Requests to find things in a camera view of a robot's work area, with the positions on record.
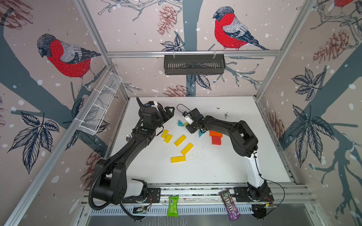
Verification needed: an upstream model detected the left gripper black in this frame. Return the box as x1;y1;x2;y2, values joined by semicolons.
152;106;174;131

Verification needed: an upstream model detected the orange long block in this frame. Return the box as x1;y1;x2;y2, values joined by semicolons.
209;131;223;137

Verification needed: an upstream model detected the red block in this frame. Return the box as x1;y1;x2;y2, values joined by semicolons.
212;137;221;142
212;139;222;146

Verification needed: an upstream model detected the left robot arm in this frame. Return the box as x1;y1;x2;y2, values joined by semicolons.
88;98;175;211

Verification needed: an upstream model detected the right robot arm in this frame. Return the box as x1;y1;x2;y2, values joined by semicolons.
183;112;271;202

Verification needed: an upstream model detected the yellow block far left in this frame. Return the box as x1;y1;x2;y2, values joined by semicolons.
161;130;168;139

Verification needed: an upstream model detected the yellow block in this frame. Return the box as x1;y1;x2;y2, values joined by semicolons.
171;155;186;163
181;143;193;155
161;130;168;139
164;134;173;143
174;135;186;147

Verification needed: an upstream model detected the yellow block centre upper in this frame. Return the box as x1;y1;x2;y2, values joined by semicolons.
174;135;186;147

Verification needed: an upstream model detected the yellow block centre lower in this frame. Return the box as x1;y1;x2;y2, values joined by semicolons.
181;143;193;155

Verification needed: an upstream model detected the yellow block bottom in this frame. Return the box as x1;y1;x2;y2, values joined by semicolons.
171;155;186;163

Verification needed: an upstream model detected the green snack packet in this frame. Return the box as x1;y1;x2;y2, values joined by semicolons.
167;196;179;217

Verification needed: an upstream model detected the purple candy packet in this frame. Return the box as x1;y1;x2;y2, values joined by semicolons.
219;189;240;221

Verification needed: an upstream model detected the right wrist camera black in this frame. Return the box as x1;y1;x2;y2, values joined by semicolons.
183;108;204;125

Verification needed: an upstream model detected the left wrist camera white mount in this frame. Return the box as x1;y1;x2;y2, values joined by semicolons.
144;101;158;109

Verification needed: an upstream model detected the black wire basket shelf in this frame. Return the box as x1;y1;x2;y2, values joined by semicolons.
164;54;226;75

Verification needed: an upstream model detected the white wire basket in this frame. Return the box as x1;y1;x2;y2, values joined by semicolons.
78;72;122;136

